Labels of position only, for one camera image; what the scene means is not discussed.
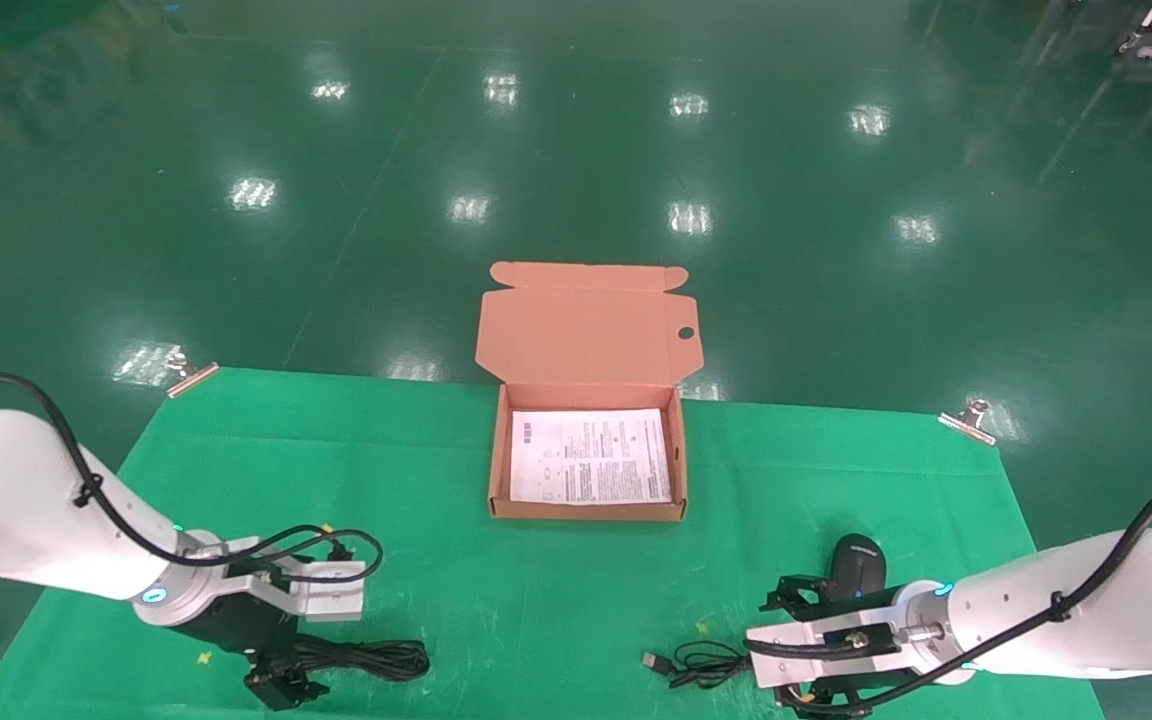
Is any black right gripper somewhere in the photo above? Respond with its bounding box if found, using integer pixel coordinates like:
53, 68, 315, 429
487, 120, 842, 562
759, 573, 947, 720

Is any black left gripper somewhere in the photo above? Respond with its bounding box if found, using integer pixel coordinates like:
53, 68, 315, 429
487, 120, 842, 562
176, 590, 330, 713

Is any black wired computer mouse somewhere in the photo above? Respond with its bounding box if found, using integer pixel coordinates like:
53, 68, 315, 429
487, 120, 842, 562
641, 533, 885, 691

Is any open brown cardboard box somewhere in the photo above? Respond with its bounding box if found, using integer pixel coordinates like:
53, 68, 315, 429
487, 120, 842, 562
474, 262, 703, 523

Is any green table cloth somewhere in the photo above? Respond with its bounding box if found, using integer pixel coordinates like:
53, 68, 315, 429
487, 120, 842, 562
0, 366, 1107, 720

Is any metal cloth clamp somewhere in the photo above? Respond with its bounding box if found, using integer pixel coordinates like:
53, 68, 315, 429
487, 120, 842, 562
938, 398, 999, 445
164, 350, 220, 399

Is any white printed instruction sheet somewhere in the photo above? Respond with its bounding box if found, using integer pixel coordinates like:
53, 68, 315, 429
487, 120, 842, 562
509, 408, 674, 506

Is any grey right wrist camera bracket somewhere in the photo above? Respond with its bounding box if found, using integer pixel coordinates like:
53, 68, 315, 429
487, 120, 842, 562
744, 600, 922, 689

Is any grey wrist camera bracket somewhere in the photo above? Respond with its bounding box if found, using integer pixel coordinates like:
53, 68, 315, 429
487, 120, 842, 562
226, 537, 367, 623
744, 600, 922, 689

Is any grey left wrist camera bracket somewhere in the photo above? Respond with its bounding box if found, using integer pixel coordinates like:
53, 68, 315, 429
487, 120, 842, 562
226, 537, 367, 623

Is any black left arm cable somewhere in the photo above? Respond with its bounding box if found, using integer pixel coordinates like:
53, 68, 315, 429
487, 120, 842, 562
0, 372, 384, 584

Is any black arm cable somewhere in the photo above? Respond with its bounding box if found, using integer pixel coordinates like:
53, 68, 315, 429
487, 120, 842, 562
0, 372, 384, 584
751, 472, 1152, 713

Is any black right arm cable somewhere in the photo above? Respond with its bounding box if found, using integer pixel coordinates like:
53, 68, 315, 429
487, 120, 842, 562
751, 472, 1152, 713

